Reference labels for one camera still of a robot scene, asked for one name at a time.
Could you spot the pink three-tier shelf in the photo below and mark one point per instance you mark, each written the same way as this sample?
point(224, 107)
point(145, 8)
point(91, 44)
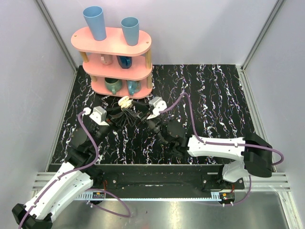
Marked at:
point(114, 58)

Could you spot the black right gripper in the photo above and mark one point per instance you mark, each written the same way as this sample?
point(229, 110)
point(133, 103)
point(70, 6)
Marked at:
point(145, 110)

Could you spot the dark blue mug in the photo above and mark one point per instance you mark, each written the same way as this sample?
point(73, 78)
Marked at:
point(124, 61)

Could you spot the blue cup right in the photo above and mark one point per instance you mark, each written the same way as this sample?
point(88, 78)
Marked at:
point(130, 29)

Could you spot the white earbuds charging case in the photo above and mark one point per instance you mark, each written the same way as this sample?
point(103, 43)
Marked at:
point(125, 102)

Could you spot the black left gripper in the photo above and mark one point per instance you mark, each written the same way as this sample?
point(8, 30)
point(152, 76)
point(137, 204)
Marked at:
point(112, 119)

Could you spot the green ceramic mug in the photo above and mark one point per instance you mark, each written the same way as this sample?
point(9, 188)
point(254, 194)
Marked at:
point(113, 85)

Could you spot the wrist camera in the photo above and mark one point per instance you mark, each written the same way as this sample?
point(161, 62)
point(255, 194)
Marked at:
point(99, 115)
point(157, 104)

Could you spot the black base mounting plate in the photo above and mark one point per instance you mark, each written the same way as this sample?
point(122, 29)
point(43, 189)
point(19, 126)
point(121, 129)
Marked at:
point(163, 181)

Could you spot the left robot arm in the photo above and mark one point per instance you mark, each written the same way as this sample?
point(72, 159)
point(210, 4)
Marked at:
point(77, 174)

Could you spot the pink mug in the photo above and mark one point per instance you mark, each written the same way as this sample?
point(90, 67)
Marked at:
point(106, 59)

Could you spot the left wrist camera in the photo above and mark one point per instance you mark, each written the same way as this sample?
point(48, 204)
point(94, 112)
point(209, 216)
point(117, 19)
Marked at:
point(99, 115)

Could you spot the tall blue cup left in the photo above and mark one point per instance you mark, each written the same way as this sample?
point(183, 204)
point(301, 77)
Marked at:
point(95, 20)

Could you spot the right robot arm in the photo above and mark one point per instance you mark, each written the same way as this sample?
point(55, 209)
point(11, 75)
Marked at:
point(249, 155)

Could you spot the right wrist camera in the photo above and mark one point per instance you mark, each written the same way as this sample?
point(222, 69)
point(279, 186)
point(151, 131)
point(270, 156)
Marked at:
point(157, 104)

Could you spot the blue butterfly mug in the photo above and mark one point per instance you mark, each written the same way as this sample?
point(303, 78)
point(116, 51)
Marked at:
point(133, 87)

